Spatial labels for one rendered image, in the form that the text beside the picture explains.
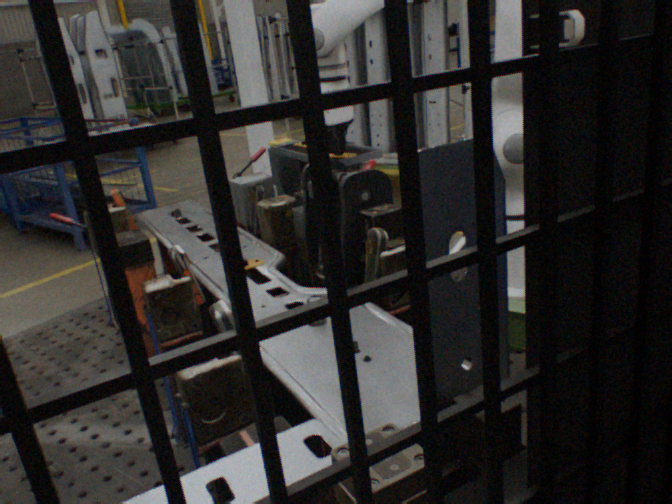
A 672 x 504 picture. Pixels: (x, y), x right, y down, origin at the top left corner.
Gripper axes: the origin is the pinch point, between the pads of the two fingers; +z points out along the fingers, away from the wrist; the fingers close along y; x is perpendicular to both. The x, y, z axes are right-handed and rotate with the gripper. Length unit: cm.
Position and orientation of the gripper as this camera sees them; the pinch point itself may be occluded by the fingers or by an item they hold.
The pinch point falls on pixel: (337, 144)
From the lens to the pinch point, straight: 146.1
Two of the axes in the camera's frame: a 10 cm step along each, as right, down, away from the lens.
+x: 7.3, 1.5, -6.6
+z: 1.2, 9.3, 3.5
